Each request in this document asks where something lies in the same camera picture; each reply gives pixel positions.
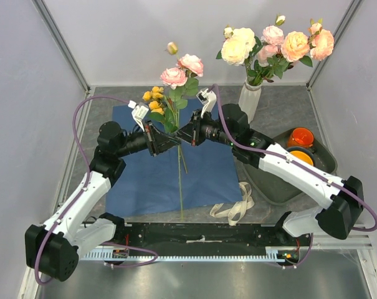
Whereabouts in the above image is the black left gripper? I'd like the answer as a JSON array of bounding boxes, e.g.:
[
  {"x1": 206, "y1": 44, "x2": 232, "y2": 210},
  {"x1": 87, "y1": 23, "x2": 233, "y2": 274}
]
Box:
[{"x1": 116, "y1": 119, "x2": 181, "y2": 158}]

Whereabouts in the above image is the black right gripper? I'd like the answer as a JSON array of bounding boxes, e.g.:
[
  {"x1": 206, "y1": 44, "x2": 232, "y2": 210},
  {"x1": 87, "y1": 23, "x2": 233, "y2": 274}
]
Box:
[{"x1": 174, "y1": 107, "x2": 236, "y2": 146}]

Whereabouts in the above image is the yellow rose stem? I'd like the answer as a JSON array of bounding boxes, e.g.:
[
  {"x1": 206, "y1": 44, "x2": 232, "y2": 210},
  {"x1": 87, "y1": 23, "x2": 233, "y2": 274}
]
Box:
[{"x1": 141, "y1": 85, "x2": 189, "y2": 174}]

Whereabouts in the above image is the blue wrapping paper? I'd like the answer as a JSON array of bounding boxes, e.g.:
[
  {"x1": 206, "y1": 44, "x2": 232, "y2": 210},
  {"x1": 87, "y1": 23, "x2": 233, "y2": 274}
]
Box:
[{"x1": 105, "y1": 98, "x2": 242, "y2": 217}]

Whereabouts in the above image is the small pink rose stem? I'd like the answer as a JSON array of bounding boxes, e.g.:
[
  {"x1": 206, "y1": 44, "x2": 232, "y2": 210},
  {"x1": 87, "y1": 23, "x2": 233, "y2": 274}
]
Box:
[{"x1": 159, "y1": 41, "x2": 205, "y2": 221}]

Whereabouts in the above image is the cream ribbon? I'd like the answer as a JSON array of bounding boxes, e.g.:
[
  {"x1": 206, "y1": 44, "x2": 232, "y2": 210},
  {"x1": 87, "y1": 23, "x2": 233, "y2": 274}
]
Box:
[{"x1": 209, "y1": 182, "x2": 255, "y2": 226}]

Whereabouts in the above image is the cream white rose stem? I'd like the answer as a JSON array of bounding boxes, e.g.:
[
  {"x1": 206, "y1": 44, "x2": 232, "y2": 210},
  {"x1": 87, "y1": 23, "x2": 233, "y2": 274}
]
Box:
[{"x1": 216, "y1": 26, "x2": 261, "y2": 85}]

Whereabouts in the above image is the double pink rose stem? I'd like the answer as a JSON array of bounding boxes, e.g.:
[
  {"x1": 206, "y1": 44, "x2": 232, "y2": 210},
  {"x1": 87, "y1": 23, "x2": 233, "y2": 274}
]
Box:
[{"x1": 252, "y1": 44, "x2": 279, "y2": 86}]

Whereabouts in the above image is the pink rose stem with bud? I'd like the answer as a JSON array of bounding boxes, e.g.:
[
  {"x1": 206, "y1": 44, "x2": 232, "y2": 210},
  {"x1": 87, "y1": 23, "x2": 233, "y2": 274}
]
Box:
[{"x1": 255, "y1": 14, "x2": 286, "y2": 83}]

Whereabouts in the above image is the peach pink rose stem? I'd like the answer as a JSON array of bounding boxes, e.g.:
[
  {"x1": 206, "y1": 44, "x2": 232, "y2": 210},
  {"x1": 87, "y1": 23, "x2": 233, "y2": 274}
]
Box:
[{"x1": 282, "y1": 19, "x2": 335, "y2": 76}]

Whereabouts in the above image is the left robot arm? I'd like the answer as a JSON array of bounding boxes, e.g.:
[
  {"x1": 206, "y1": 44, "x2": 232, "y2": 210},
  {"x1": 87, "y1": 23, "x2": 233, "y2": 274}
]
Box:
[{"x1": 25, "y1": 121, "x2": 181, "y2": 285}]

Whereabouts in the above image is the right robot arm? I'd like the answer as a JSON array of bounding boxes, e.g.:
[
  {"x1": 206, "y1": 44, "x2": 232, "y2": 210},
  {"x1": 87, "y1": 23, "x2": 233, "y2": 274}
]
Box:
[{"x1": 176, "y1": 104, "x2": 363, "y2": 245}]

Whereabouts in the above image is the white ribbed vase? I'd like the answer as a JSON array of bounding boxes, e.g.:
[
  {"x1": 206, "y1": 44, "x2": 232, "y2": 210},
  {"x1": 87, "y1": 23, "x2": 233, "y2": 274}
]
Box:
[{"x1": 238, "y1": 81, "x2": 262, "y2": 124}]

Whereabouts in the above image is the dark green tray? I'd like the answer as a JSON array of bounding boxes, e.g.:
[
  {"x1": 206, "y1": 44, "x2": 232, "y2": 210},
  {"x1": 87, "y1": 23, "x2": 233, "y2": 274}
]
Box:
[{"x1": 244, "y1": 138, "x2": 337, "y2": 206}]

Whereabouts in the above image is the orange cup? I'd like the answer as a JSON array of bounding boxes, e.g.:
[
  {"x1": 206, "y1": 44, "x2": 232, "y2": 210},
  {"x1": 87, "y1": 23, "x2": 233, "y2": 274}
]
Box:
[{"x1": 287, "y1": 127, "x2": 314, "y2": 148}]

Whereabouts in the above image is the orange bowl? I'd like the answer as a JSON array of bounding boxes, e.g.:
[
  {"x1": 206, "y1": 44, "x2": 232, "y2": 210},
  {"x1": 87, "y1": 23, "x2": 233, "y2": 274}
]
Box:
[{"x1": 287, "y1": 146, "x2": 315, "y2": 166}]

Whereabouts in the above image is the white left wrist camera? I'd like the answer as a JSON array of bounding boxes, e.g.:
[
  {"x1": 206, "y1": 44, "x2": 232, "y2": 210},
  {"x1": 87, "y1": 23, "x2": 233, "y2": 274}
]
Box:
[{"x1": 128, "y1": 100, "x2": 150, "y2": 128}]

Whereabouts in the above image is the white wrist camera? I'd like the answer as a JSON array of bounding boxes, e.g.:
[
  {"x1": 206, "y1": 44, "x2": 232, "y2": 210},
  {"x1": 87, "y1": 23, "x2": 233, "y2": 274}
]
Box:
[
  {"x1": 196, "y1": 88, "x2": 217, "y2": 118},
  {"x1": 128, "y1": 100, "x2": 150, "y2": 128}
]

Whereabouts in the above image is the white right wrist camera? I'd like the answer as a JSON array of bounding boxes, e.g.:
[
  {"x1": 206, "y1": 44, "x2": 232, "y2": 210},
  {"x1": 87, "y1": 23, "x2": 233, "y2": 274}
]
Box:
[{"x1": 196, "y1": 88, "x2": 217, "y2": 118}]

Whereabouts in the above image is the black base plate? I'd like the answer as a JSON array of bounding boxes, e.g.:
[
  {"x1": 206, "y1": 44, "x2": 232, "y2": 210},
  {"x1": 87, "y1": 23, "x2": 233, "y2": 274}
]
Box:
[{"x1": 90, "y1": 221, "x2": 301, "y2": 258}]

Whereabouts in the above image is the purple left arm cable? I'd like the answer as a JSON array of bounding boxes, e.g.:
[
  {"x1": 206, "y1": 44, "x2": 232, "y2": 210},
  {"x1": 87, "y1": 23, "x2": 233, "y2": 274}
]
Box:
[{"x1": 34, "y1": 95, "x2": 159, "y2": 285}]

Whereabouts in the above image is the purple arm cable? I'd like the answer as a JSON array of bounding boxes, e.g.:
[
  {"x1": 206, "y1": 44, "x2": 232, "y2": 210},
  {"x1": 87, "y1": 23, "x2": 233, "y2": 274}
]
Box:
[
  {"x1": 34, "y1": 95, "x2": 159, "y2": 285},
  {"x1": 212, "y1": 83, "x2": 377, "y2": 269}
]

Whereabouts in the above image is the slotted cable duct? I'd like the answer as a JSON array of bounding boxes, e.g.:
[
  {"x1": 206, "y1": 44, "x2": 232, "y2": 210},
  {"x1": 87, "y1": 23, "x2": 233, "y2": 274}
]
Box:
[{"x1": 82, "y1": 247, "x2": 299, "y2": 262}]

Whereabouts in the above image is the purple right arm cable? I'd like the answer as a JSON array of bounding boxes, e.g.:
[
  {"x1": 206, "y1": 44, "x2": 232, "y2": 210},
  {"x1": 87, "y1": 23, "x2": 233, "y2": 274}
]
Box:
[{"x1": 212, "y1": 83, "x2": 377, "y2": 269}]

